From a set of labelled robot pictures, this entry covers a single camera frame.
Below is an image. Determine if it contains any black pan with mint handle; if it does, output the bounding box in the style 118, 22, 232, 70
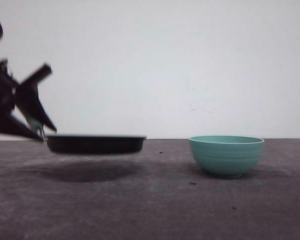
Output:
29, 117, 148, 155

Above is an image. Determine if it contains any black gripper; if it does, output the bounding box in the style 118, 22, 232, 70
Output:
0, 59, 57, 142

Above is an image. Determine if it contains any teal ribbed bowl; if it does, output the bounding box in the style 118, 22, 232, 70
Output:
188, 135, 265, 179

